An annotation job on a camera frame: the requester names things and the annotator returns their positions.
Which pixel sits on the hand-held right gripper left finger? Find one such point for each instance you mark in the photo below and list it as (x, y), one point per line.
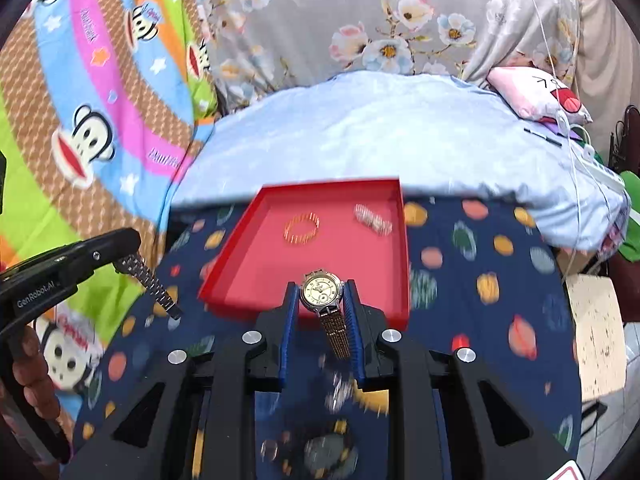
(286, 340)

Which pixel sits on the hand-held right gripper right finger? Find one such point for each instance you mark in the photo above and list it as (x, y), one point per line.
(356, 340)

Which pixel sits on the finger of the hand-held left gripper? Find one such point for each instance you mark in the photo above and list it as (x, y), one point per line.
(110, 247)

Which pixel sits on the gold wristwatch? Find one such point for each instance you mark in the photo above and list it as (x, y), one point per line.
(317, 292)

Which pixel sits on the red tray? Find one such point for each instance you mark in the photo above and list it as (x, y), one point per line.
(340, 255)

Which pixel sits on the person's left hand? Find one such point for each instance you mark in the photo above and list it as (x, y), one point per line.
(35, 375)

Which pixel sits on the navy planet print blanket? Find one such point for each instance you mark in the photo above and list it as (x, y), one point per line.
(475, 310)

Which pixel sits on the colourful monkey print blanket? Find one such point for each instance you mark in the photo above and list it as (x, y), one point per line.
(100, 85)

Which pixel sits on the light blue quilt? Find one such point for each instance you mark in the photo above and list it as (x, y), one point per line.
(375, 130)

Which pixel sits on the beige speckled stool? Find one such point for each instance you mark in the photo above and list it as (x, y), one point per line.
(597, 335)

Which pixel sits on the white power strip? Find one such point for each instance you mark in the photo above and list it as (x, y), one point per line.
(602, 172)

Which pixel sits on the pink cartoon pillow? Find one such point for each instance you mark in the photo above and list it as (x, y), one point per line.
(525, 92)

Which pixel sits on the green cloth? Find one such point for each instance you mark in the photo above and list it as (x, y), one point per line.
(631, 210)

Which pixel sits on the grey floral sheet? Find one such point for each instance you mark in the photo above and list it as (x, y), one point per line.
(350, 0)

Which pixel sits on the black metal rack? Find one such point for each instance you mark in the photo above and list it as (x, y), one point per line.
(627, 135)

